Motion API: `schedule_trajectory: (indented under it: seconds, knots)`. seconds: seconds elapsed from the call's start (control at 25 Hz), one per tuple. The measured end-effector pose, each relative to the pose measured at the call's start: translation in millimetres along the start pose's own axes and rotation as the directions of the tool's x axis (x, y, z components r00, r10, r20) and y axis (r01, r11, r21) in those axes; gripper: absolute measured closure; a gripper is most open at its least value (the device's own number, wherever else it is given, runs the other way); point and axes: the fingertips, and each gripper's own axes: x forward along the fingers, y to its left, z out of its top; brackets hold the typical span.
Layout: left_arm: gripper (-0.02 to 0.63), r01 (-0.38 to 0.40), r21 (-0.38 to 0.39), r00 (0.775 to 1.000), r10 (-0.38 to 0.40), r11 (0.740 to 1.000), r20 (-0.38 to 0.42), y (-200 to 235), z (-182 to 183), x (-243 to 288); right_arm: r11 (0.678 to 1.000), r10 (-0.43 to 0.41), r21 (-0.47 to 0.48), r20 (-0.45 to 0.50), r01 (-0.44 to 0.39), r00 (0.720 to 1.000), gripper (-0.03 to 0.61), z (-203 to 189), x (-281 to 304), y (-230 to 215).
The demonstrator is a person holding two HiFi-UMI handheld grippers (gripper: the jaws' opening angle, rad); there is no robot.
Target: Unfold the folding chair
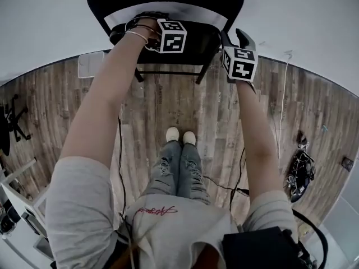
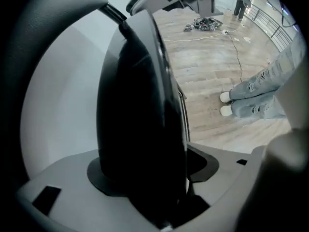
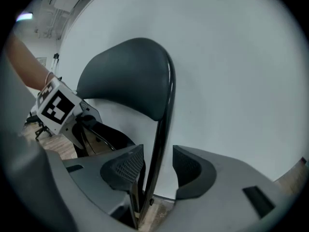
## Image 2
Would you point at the black metal railing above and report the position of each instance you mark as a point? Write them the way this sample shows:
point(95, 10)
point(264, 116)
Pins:
point(272, 25)

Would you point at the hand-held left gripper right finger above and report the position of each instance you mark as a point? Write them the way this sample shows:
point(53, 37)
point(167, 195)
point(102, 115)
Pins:
point(229, 178)

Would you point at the person's ripped blue jeans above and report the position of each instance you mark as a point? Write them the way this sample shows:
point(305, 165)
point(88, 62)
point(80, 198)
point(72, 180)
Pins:
point(263, 91)

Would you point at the white power strip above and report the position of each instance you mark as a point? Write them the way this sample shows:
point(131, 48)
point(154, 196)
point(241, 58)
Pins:
point(225, 31)

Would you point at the grey pedestal stand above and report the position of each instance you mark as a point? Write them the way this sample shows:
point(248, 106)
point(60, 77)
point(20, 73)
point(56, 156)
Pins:
point(208, 7)

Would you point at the person's beige top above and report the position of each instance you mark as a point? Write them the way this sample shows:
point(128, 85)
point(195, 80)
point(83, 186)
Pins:
point(285, 178)

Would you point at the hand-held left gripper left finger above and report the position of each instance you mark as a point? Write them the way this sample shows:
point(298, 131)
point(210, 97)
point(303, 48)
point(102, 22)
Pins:
point(72, 202)

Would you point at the person's white shoe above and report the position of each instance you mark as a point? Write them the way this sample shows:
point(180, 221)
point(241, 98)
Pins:
point(225, 97)
point(225, 110)

